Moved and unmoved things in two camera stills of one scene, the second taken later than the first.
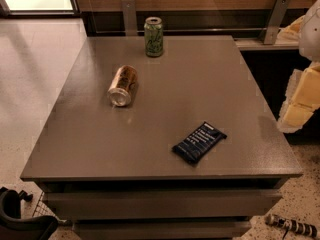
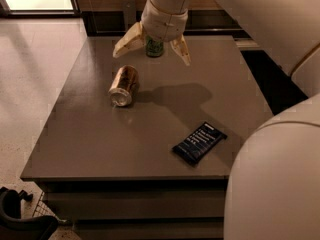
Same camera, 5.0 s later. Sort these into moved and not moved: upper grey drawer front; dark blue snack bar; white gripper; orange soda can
Moved: white gripper
Not moved: dark blue snack bar; upper grey drawer front; orange soda can
